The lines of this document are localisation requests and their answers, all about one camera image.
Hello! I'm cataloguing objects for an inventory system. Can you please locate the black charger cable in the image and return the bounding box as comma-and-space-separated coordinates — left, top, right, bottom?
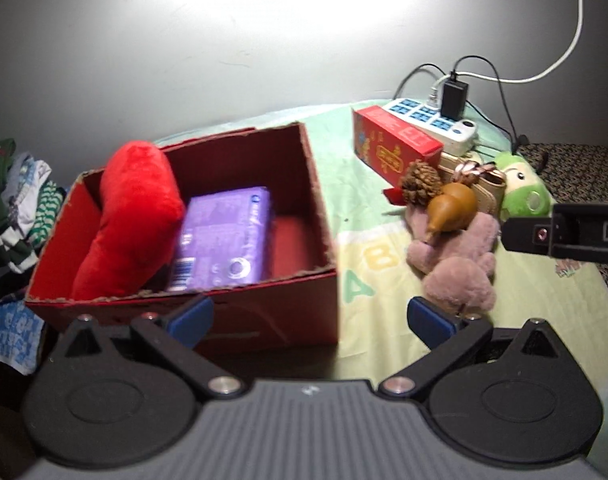
451, 54, 531, 147

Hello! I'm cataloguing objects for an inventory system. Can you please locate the green printed bed sheet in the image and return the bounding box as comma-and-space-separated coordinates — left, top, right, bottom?
153, 99, 608, 382

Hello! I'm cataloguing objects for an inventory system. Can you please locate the white power cable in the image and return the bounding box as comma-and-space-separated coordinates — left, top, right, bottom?
428, 0, 585, 109

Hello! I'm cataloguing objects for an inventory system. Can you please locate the brown patterned mattress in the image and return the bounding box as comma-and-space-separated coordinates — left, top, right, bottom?
518, 142, 608, 287

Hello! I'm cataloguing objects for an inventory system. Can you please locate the red heart plush pillow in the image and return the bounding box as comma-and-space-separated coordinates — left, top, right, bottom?
71, 140, 188, 302

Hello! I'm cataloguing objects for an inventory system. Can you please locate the small red printed carton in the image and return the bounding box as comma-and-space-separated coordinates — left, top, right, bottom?
352, 105, 445, 191

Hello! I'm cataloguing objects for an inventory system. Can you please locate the black charger adapter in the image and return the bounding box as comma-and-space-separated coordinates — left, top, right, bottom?
441, 79, 470, 120

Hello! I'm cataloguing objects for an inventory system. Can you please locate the pinecone with red bow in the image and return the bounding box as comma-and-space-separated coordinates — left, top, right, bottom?
382, 159, 443, 208

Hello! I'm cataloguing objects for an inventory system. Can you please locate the brown wooden gourd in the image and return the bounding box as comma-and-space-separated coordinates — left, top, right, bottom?
424, 182, 478, 244

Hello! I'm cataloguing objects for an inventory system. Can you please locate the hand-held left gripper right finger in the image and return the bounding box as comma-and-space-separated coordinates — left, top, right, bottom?
378, 296, 581, 402

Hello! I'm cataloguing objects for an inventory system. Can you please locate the white and blue power strip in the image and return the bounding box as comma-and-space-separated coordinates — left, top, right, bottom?
383, 97, 480, 154

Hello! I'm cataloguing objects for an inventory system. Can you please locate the thin black cable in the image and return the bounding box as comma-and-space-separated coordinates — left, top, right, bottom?
393, 63, 451, 101

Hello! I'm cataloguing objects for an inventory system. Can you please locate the red cardboard box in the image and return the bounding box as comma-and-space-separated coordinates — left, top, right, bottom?
24, 122, 341, 357

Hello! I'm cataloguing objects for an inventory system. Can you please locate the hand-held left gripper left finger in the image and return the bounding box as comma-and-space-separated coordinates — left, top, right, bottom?
48, 294, 246, 402

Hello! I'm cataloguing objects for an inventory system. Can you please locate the blue patterned cloth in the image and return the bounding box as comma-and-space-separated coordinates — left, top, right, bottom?
0, 302, 46, 377

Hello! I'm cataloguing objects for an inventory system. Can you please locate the pile of clothes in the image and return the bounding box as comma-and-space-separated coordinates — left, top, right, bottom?
0, 138, 68, 302

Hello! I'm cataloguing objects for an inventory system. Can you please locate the pink plush keychain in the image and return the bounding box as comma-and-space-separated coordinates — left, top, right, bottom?
406, 212, 501, 317

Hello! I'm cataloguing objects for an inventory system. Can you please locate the green plush toy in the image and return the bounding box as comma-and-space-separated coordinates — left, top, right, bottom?
493, 153, 553, 222

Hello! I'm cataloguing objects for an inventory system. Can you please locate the purple wet wipes pack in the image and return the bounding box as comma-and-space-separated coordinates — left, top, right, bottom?
164, 185, 276, 294

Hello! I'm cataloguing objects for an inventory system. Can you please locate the beige purse with ring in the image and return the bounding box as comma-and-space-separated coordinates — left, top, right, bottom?
438, 152, 508, 212

